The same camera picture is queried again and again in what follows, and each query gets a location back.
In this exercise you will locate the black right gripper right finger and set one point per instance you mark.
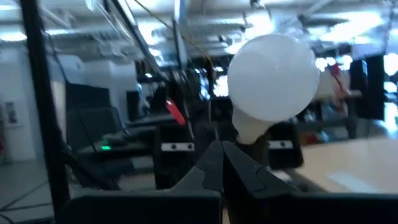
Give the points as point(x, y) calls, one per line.
point(280, 208)

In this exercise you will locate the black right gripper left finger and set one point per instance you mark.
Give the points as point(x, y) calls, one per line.
point(155, 208)

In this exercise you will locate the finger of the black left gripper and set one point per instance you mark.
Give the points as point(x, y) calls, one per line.
point(286, 155)
point(174, 165)

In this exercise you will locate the chrome lamp socket base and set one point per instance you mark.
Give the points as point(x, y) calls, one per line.
point(261, 152)

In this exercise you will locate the white lightbulb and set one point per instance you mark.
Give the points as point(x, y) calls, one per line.
point(273, 77)

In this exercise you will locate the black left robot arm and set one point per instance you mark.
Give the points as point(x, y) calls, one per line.
point(186, 93)

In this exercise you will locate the red tape strip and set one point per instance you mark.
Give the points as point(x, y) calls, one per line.
point(175, 112)

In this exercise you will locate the beech wooden desk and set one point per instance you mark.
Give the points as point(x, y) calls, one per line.
point(342, 155)

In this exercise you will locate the black side desk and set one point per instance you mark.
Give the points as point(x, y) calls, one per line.
point(93, 124)

